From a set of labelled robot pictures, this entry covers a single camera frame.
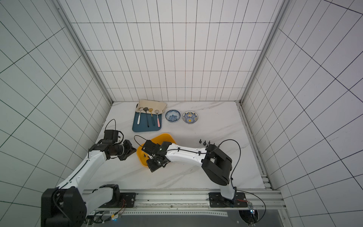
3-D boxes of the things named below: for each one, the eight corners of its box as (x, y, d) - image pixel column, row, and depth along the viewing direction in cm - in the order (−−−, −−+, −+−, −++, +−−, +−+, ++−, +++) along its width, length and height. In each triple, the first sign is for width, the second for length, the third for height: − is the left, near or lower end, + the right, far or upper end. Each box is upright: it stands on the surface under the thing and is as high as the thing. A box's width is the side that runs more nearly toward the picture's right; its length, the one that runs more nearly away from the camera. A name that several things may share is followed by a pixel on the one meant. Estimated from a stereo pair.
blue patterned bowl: (165, 122, 107) (164, 119, 104) (166, 112, 113) (165, 109, 110) (180, 122, 107) (180, 119, 104) (180, 113, 113) (180, 109, 110)
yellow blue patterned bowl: (182, 124, 106) (182, 121, 103) (182, 113, 112) (182, 110, 110) (198, 124, 106) (198, 121, 103) (197, 113, 113) (197, 110, 110)
